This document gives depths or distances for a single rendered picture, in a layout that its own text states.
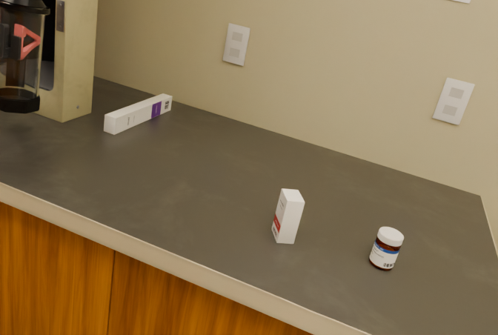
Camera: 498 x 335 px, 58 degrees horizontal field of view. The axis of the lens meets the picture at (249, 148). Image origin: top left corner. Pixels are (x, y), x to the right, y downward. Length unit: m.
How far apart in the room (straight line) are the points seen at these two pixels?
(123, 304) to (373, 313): 0.46
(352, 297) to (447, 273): 0.23
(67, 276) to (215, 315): 0.32
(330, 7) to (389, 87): 0.27
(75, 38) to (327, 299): 0.82
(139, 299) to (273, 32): 0.82
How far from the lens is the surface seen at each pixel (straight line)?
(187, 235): 0.81
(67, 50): 1.17
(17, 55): 1.01
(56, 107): 1.22
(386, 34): 1.29
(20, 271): 1.07
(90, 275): 0.94
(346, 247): 0.89
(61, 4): 1.15
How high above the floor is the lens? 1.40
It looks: 22 degrees down
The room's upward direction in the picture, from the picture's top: 12 degrees clockwise
